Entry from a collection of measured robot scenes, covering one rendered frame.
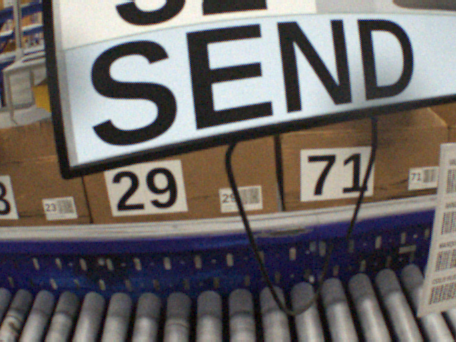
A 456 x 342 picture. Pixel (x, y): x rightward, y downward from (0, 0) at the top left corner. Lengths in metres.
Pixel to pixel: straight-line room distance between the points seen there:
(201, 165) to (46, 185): 0.34
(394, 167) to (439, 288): 0.63
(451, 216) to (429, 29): 0.20
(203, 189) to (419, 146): 0.47
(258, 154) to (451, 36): 0.61
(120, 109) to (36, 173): 0.75
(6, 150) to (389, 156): 1.01
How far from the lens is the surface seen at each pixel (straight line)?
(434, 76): 0.56
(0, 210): 1.24
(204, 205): 1.12
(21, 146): 1.48
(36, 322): 1.14
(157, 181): 1.10
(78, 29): 0.41
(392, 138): 1.12
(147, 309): 1.11
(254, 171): 1.09
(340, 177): 1.12
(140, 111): 0.42
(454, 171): 0.48
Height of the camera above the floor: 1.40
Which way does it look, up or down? 23 degrees down
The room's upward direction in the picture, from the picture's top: 5 degrees counter-clockwise
